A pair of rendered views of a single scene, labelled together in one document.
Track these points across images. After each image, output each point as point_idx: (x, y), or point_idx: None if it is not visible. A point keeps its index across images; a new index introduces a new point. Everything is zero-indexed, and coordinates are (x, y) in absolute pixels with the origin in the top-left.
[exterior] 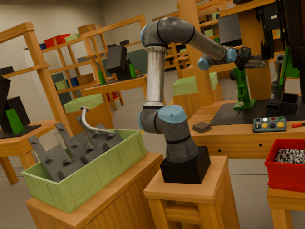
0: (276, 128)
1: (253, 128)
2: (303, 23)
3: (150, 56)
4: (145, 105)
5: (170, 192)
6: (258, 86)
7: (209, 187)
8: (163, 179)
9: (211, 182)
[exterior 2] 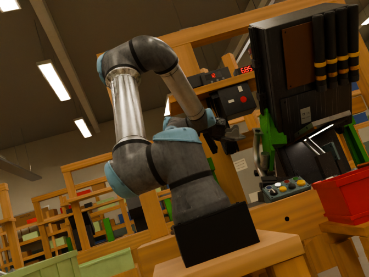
0: (298, 187)
1: (270, 196)
2: (286, 64)
3: (120, 81)
4: (122, 140)
5: (217, 263)
6: (228, 192)
7: (279, 236)
8: (177, 269)
9: (275, 235)
